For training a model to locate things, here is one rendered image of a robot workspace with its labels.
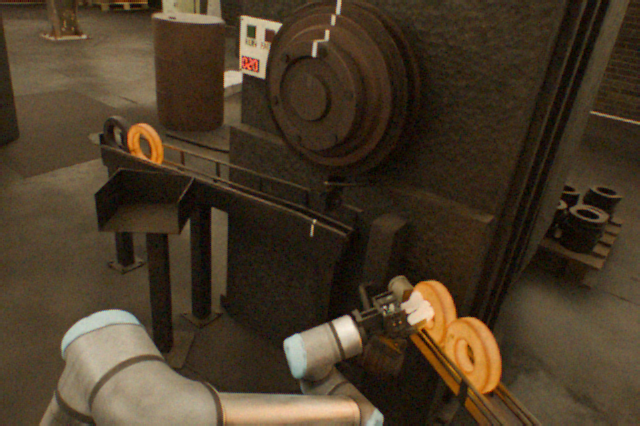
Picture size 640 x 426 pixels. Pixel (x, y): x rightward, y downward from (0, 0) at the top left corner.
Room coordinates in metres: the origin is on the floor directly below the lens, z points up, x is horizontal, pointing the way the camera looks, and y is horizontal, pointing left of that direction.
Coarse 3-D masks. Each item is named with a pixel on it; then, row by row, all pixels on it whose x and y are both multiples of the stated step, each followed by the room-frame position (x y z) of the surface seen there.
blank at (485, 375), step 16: (464, 320) 0.81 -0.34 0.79; (448, 336) 0.84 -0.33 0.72; (464, 336) 0.80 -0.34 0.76; (480, 336) 0.76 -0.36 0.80; (448, 352) 0.83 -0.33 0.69; (464, 352) 0.81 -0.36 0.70; (480, 352) 0.75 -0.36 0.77; (496, 352) 0.74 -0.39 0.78; (464, 368) 0.78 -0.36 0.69; (480, 368) 0.73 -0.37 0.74; (496, 368) 0.72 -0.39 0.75; (480, 384) 0.72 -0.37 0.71; (496, 384) 0.72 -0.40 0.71
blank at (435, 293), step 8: (432, 280) 0.98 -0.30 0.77; (416, 288) 0.99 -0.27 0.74; (424, 288) 0.96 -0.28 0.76; (432, 288) 0.93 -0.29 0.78; (440, 288) 0.93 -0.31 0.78; (424, 296) 0.95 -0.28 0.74; (432, 296) 0.92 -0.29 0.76; (440, 296) 0.90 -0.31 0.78; (448, 296) 0.91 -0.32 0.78; (432, 304) 0.92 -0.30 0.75; (440, 304) 0.89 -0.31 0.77; (448, 304) 0.89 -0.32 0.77; (440, 312) 0.88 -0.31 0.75; (448, 312) 0.88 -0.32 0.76; (440, 320) 0.88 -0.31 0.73; (448, 320) 0.87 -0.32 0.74; (432, 328) 0.89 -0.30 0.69; (440, 328) 0.87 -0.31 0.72; (432, 336) 0.89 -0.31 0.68; (440, 336) 0.86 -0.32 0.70; (440, 344) 0.86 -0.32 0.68
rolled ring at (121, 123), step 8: (112, 120) 1.93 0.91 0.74; (120, 120) 1.92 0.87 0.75; (104, 128) 1.97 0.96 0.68; (112, 128) 1.97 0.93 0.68; (120, 128) 1.91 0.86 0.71; (128, 128) 1.90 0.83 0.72; (104, 136) 1.97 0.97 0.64; (112, 136) 1.98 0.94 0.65; (112, 144) 1.96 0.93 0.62; (128, 144) 1.88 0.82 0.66; (128, 152) 1.88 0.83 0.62
